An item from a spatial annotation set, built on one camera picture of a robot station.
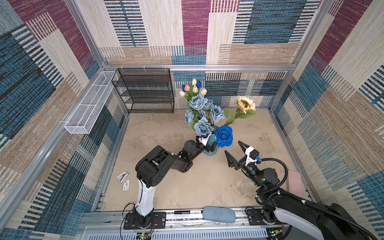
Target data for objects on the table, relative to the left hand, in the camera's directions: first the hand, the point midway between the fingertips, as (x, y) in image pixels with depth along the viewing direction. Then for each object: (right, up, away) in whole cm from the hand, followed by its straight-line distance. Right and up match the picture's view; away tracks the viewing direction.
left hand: (214, 131), depth 86 cm
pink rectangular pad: (+43, -28, -3) cm, 51 cm away
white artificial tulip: (-11, +25, +6) cm, 28 cm away
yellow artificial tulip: (-12, +30, +8) cm, 33 cm away
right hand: (+7, -7, -12) cm, 15 cm away
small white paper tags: (-52, -26, -1) cm, 58 cm away
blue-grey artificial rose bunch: (-7, +9, -15) cm, 19 cm away
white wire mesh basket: (-63, +6, -16) cm, 65 cm away
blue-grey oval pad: (-1, -39, -13) cm, 41 cm away
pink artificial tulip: (-16, +26, +5) cm, 31 cm away
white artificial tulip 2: (-6, +23, +3) cm, 24 cm away
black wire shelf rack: (-46, +29, +23) cm, 59 cm away
